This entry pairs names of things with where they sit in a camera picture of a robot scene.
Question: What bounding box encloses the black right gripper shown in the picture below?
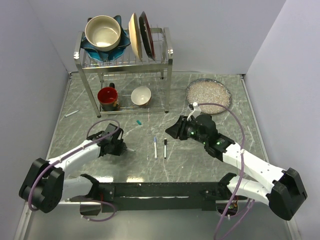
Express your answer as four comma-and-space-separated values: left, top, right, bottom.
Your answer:
164, 115, 208, 145

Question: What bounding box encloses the thin white pen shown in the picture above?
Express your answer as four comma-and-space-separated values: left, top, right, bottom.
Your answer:
163, 138, 168, 159

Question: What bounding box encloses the white marker with purple tip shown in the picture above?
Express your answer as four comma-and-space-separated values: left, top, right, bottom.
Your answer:
153, 137, 158, 160

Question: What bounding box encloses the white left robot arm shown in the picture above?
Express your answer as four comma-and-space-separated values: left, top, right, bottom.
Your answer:
18, 123, 127, 213

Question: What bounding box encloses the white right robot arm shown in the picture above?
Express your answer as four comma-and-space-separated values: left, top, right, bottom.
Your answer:
165, 114, 308, 221

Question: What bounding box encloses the grey pen at left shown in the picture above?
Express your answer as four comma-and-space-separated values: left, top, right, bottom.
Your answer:
64, 109, 80, 118

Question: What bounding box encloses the speckled brown plate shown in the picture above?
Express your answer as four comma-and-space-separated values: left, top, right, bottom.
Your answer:
186, 78, 232, 108

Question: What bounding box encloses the red and black mug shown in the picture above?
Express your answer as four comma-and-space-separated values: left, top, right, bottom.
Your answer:
97, 82, 119, 112

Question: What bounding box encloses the white ceramic bowl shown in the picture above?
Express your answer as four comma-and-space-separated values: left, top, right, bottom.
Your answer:
130, 86, 152, 107

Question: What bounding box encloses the steel dish rack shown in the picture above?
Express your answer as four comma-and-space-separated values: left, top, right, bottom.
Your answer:
73, 27, 174, 118

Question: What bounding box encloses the blue flower-shaped dish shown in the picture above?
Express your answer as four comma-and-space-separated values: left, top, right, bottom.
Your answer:
80, 15, 131, 62

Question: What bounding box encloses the cream upright plate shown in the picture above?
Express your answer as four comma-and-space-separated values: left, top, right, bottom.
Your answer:
128, 12, 142, 61

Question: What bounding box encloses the dark red upright plate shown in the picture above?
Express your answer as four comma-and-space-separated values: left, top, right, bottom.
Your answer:
138, 11, 156, 61

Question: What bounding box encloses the large beige bowl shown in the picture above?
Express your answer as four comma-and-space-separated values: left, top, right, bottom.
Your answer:
84, 15, 122, 52

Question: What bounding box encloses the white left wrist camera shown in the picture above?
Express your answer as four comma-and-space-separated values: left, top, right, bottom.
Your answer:
102, 123, 124, 142

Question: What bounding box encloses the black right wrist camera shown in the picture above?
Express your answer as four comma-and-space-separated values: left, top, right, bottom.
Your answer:
187, 102, 202, 121

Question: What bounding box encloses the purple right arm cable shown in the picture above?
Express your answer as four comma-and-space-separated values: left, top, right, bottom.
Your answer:
197, 101, 256, 240

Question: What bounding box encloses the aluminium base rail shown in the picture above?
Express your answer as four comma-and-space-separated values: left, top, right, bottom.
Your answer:
12, 183, 301, 240

